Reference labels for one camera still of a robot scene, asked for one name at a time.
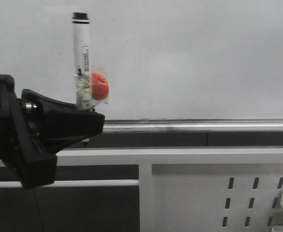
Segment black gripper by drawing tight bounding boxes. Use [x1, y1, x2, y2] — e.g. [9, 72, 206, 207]
[0, 74, 105, 189]

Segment white black whiteboard marker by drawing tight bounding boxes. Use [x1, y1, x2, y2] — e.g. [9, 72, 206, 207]
[71, 12, 97, 147]

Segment red round magnet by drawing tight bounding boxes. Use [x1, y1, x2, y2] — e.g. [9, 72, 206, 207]
[92, 72, 109, 101]

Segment white whiteboard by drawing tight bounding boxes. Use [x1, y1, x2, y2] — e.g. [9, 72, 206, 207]
[0, 0, 283, 119]

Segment white metal frame with slots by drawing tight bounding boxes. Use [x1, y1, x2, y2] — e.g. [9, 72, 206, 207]
[0, 147, 283, 232]

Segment aluminium whiteboard tray rail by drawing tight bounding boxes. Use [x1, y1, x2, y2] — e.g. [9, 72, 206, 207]
[103, 118, 283, 133]

